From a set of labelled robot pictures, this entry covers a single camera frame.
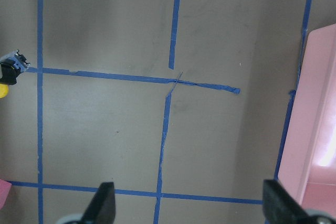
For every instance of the yellow push button switch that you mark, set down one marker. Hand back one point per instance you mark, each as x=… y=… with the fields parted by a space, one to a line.
x=12 y=65

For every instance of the pink cube centre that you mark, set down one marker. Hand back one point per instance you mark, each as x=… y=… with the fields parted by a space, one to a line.
x=4 y=191

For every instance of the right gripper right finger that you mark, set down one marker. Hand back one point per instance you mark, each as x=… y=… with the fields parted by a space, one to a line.
x=279 y=207

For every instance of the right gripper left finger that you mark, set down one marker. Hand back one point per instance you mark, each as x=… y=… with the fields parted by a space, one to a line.
x=102 y=208

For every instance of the pink plastic bin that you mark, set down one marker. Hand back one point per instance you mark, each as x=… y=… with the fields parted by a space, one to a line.
x=307 y=168

